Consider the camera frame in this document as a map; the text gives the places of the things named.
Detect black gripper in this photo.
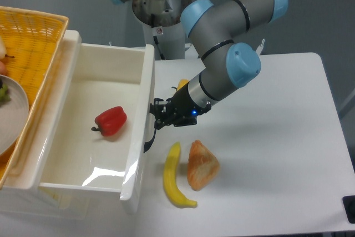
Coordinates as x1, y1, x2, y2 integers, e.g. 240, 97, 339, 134
149, 84, 212, 130

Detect black top drawer handle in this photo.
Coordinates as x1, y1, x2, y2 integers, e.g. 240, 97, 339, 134
143, 103, 158, 154

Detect white top drawer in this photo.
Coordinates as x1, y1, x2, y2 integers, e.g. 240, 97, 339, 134
38, 43, 158, 215

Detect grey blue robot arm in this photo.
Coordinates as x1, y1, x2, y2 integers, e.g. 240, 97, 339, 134
111, 0, 288, 130

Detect white drawer cabinet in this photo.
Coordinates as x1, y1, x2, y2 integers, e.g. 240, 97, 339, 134
1, 30, 88, 219

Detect yellow bell pepper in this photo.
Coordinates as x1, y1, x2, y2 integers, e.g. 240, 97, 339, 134
172, 79, 189, 91

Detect orange bread pastry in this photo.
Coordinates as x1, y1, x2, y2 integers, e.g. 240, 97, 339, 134
187, 140, 220, 191

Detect red bell pepper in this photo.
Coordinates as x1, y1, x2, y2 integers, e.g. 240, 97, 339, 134
91, 106, 127, 137

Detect yellow banana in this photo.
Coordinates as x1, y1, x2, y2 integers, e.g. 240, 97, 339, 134
163, 142, 197, 208

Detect yellow wicker basket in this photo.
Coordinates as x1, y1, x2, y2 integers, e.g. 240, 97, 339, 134
1, 6, 69, 184

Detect grey plate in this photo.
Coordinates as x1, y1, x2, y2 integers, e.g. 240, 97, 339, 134
1, 75, 29, 155

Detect green grapes on plate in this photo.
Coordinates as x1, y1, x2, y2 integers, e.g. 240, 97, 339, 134
0, 79, 11, 105

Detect pear in basket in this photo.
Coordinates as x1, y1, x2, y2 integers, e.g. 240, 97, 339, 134
0, 37, 14, 59

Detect black object at table edge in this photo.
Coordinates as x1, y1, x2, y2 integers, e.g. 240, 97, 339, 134
342, 195, 355, 224

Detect black cable on pedestal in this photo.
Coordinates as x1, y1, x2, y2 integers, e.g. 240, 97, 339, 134
151, 14, 166, 60

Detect metal table bracket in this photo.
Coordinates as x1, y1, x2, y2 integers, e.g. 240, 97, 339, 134
256, 38, 265, 55
185, 43, 199, 59

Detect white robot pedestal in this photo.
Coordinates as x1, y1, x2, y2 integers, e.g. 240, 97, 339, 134
132, 0, 191, 60

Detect right metal table bracket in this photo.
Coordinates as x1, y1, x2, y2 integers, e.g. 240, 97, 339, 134
256, 38, 265, 55

